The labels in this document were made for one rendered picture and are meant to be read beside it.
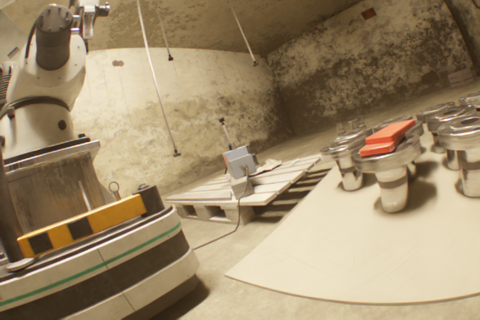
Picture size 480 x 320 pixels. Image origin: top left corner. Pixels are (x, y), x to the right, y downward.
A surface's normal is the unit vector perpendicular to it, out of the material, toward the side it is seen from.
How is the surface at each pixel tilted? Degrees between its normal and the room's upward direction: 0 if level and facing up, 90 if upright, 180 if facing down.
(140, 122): 90
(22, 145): 69
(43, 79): 90
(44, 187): 90
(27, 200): 90
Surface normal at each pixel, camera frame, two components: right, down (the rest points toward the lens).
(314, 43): -0.67, 0.23
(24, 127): 0.65, -0.23
